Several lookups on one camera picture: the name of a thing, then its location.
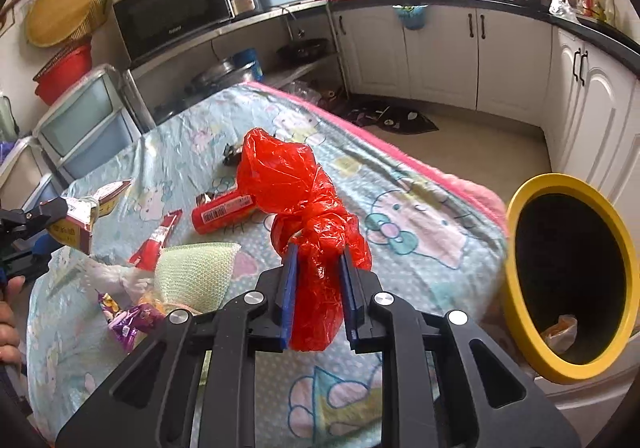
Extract paper carton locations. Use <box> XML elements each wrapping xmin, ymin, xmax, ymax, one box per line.
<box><xmin>50</xmin><ymin>180</ymin><xmax>133</xmax><ymax>253</ymax></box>

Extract printed cartoon blanket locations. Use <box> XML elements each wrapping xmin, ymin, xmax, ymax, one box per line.
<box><xmin>27</xmin><ymin>82</ymin><xmax>507</xmax><ymax>448</ymax></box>

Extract blue tin can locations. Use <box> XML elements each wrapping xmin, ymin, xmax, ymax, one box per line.
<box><xmin>232</xmin><ymin>48</ymin><xmax>264</xmax><ymax>81</ymax></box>

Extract purple snack wrapper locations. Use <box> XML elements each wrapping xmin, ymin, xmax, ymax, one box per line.
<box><xmin>98</xmin><ymin>293</ymin><xmax>167</xmax><ymax>355</ymax></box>

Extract clear plastic bag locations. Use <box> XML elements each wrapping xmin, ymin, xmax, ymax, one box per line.
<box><xmin>549</xmin><ymin>0</ymin><xmax>582</xmax><ymax>22</ymax></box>

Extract dark floor mat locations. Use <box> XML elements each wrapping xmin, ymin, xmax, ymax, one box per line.
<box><xmin>344</xmin><ymin>100</ymin><xmax>439</xmax><ymax>135</ymax></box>

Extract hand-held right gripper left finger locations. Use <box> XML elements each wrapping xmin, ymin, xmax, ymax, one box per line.
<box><xmin>55</xmin><ymin>244</ymin><xmax>301</xmax><ymax>448</ymax></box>

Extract red plastic bag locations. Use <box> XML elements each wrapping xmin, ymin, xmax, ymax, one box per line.
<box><xmin>236</xmin><ymin>128</ymin><xmax>373</xmax><ymax>353</ymax></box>

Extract white kitchen cabinets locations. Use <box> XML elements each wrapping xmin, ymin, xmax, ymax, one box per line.
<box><xmin>330</xmin><ymin>0</ymin><xmax>640</xmax><ymax>249</ymax></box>

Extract black frying pan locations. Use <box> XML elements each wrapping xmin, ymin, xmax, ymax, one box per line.
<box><xmin>276</xmin><ymin>38</ymin><xmax>329</xmax><ymax>64</ymax></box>

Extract yellow rimmed trash bin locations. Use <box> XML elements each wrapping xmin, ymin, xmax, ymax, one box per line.
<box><xmin>501</xmin><ymin>173</ymin><xmax>640</xmax><ymax>385</ymax></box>

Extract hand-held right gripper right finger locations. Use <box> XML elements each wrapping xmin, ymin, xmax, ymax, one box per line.
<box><xmin>341</xmin><ymin>253</ymin><xmax>582</xmax><ymax>448</ymax></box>

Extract red bottle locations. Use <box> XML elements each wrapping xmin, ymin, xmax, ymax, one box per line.
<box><xmin>191</xmin><ymin>192</ymin><xmax>258</xmax><ymax>235</ymax></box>

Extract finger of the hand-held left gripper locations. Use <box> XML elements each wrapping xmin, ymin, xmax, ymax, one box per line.
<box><xmin>0</xmin><ymin>198</ymin><xmax>68</xmax><ymax>233</ymax></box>
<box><xmin>0</xmin><ymin>235</ymin><xmax>52</xmax><ymax>281</ymax></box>

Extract green mesh cloth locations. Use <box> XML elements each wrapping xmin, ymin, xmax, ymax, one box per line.
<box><xmin>154</xmin><ymin>242</ymin><xmax>241</xmax><ymax>315</ymax></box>

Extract red snack wrapper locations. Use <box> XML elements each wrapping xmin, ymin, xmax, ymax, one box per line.
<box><xmin>129</xmin><ymin>209</ymin><xmax>184</xmax><ymax>271</ymax></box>

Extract person's left hand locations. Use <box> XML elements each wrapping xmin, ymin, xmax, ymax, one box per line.
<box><xmin>0</xmin><ymin>276</ymin><xmax>26</xmax><ymax>365</ymax></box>

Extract red plastic bucket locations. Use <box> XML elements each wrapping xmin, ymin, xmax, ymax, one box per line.
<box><xmin>33</xmin><ymin>44</ymin><xmax>94</xmax><ymax>106</ymax></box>

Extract round bamboo tray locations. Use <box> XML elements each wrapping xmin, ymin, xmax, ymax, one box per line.
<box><xmin>25</xmin><ymin>0</ymin><xmax>97</xmax><ymax>49</ymax></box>

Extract blue hanging basket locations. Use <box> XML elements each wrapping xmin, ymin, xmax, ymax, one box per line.
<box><xmin>392</xmin><ymin>4</ymin><xmax>429</xmax><ymax>31</ymax></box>

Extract black microwave oven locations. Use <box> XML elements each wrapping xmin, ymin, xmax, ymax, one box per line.
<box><xmin>110</xmin><ymin>0</ymin><xmax>236</xmax><ymax>64</ymax></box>

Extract metal pot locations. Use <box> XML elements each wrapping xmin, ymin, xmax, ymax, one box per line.
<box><xmin>191</xmin><ymin>56</ymin><xmax>257</xmax><ymax>94</ymax></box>

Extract plastic drawer unit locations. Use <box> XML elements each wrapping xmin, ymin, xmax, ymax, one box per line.
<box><xmin>34</xmin><ymin>64</ymin><xmax>144</xmax><ymax>181</ymax></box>

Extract metal shelf rack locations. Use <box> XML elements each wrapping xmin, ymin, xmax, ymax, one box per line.
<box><xmin>122</xmin><ymin>0</ymin><xmax>351</xmax><ymax>129</ymax></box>

